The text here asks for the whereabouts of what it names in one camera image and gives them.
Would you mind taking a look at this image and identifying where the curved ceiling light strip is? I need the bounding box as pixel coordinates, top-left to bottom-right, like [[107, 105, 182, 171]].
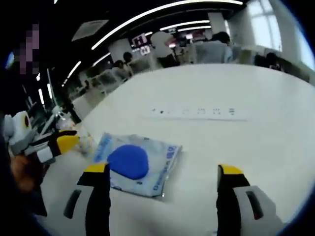
[[91, 0, 244, 50]]

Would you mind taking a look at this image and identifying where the ceiling air vent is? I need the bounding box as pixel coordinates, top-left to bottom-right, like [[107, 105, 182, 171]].
[[71, 19, 109, 42]]

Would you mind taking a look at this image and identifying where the white pillar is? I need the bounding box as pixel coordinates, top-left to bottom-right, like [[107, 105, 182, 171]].
[[109, 39, 133, 64], [208, 12, 228, 35]]

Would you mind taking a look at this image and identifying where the clear packet with blue pad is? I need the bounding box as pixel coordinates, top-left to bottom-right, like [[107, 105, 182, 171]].
[[92, 132, 183, 198]]

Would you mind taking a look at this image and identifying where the clear plastic water bottle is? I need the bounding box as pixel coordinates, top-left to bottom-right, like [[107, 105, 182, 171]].
[[55, 117, 76, 135]]

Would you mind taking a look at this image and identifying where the person's left hand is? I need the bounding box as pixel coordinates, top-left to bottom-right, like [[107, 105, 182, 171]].
[[9, 153, 49, 195]]

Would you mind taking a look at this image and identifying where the table socket strip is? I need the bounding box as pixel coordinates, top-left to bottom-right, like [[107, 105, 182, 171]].
[[140, 107, 248, 123]]

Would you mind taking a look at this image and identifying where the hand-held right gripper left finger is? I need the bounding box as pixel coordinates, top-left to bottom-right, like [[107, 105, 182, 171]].
[[58, 161, 112, 236]]

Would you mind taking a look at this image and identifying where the large bright window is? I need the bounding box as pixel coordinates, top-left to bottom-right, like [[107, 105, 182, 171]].
[[246, 0, 284, 50]]

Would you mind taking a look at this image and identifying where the white table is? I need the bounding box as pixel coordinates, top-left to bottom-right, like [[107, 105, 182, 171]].
[[36, 63, 315, 236]]

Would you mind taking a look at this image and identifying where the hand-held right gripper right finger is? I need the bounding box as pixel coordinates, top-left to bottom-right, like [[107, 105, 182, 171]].
[[216, 164, 280, 236]]

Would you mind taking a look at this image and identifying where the wall monitor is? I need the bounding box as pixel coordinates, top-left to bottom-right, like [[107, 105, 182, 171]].
[[131, 34, 146, 48]]

